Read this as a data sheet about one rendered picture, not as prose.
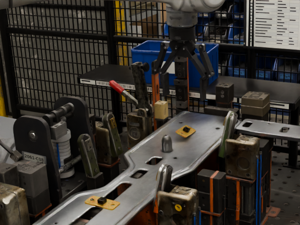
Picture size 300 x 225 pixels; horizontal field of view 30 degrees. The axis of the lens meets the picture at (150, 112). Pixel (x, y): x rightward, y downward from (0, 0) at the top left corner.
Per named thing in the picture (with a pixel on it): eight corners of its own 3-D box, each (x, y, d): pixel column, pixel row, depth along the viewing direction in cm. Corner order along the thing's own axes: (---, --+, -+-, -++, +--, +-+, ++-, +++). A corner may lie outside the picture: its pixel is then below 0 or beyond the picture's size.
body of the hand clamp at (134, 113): (148, 215, 187) (143, 117, 175) (131, 210, 190) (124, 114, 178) (157, 206, 192) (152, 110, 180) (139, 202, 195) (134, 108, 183)
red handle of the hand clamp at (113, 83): (145, 111, 175) (107, 81, 178) (142, 116, 176) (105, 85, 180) (152, 107, 179) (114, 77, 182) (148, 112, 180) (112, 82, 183)
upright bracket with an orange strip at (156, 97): (160, 198, 197) (154, 61, 180) (156, 197, 198) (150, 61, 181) (164, 194, 200) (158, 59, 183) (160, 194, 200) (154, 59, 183)
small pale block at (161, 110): (167, 204, 194) (163, 104, 181) (158, 202, 195) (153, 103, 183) (172, 199, 196) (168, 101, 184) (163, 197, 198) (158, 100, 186)
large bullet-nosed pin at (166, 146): (169, 158, 161) (168, 137, 159) (160, 156, 163) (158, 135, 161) (174, 154, 164) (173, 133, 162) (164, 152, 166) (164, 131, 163)
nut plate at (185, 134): (185, 138, 168) (186, 135, 168) (174, 132, 170) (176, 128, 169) (196, 131, 176) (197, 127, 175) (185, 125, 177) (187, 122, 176)
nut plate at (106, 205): (121, 203, 135) (120, 198, 134) (112, 210, 132) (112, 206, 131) (92, 196, 139) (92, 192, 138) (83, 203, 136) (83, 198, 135)
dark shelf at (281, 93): (294, 111, 188) (294, 103, 187) (76, 83, 230) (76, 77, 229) (310, 92, 206) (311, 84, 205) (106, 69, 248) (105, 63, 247)
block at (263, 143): (262, 232, 174) (264, 150, 165) (228, 224, 179) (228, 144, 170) (271, 218, 182) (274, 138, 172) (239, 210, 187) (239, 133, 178)
